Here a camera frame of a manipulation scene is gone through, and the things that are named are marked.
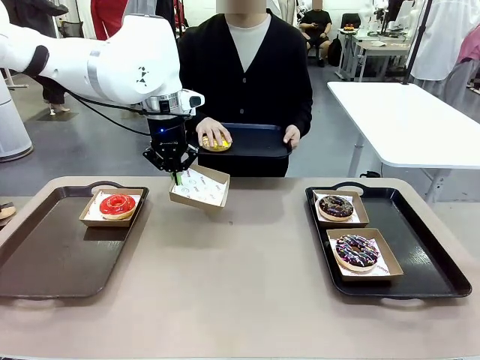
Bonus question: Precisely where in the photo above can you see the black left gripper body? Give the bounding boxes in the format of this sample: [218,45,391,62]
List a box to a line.
[148,115,192,172]

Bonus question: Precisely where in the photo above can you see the yellow sprinkled donut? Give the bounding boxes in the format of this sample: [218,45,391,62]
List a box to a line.
[201,130,233,153]

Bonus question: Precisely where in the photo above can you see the brown cardboard box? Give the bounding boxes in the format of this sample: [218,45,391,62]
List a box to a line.
[78,187,146,229]
[312,189,371,230]
[168,163,231,216]
[325,227,405,283]

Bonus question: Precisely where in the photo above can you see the red glazed donut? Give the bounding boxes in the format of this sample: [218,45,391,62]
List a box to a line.
[99,193,137,221]

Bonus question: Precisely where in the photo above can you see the small black plain tray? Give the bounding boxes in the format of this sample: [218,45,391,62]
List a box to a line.
[187,122,293,161]

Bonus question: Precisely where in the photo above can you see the chocolate nut donut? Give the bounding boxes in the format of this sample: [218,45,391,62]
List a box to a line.
[318,195,355,222]

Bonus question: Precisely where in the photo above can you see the purple sprinkled chocolate donut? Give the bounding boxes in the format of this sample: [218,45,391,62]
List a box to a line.
[334,234,380,273]

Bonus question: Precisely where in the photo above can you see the person's left forearm black sleeve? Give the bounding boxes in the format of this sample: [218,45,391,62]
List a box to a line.
[288,93,314,132]

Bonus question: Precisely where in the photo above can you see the person's right hand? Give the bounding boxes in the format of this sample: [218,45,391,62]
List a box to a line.
[195,116,228,148]

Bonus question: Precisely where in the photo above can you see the person's left hand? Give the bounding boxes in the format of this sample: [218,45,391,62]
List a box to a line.
[283,124,302,150]

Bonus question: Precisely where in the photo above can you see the person in black cardigan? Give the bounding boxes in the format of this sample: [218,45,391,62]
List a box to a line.
[178,5,314,178]

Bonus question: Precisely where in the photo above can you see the mannequin with black trousers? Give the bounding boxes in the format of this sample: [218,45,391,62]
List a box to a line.
[40,76,71,113]

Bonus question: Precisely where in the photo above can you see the dark hanging garments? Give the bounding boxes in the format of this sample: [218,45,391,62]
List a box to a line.
[155,0,188,38]

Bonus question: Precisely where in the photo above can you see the white cylindrical appliance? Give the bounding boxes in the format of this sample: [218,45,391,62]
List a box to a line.
[0,73,34,163]

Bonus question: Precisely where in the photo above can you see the black backpack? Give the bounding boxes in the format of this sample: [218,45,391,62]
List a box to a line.
[328,35,344,68]

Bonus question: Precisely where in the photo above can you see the seated person in black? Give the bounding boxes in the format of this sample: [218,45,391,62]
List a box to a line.
[298,0,333,68]

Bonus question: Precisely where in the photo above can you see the black office chair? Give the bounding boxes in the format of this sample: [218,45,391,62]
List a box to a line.
[339,13,362,33]

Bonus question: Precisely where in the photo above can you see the grey background desk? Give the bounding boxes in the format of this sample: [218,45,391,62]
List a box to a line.
[338,29,413,82]

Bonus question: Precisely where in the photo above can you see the white table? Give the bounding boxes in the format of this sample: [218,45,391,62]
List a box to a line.
[326,81,480,206]

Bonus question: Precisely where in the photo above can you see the white desktop robot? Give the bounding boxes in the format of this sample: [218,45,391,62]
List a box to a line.
[358,0,398,38]

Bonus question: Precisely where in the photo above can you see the black stand pole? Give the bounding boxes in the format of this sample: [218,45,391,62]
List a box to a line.
[402,0,433,86]

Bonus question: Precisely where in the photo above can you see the white hanging garment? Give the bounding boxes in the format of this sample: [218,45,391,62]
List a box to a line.
[410,0,480,82]

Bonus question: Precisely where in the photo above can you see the pink hanging garment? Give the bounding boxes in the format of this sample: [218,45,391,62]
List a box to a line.
[455,25,480,65]

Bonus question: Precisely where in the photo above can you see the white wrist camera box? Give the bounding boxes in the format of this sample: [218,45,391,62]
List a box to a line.
[178,88,206,116]

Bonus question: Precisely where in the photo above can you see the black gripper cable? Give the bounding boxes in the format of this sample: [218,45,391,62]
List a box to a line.
[63,89,152,138]

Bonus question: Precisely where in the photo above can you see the grey mannequin base plate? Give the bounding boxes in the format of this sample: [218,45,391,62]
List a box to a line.
[36,111,80,122]

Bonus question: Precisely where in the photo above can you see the brown handled serving tray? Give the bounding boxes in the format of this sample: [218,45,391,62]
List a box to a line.
[0,181,150,301]

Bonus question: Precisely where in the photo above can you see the black handled serving tray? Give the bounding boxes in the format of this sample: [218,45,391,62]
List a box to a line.
[304,181,473,301]

